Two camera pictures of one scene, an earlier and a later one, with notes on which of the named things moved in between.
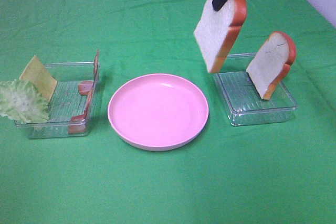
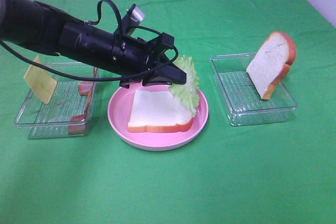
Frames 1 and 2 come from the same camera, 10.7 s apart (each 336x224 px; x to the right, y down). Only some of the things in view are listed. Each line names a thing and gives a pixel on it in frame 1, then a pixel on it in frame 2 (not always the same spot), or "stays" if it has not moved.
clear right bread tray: (244, 104) stays
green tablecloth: (143, 23) stays
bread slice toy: (217, 27) → (158, 111)
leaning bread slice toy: (272, 64) stays
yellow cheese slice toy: (35, 72) stays
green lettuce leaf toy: (21, 101) → (188, 94)
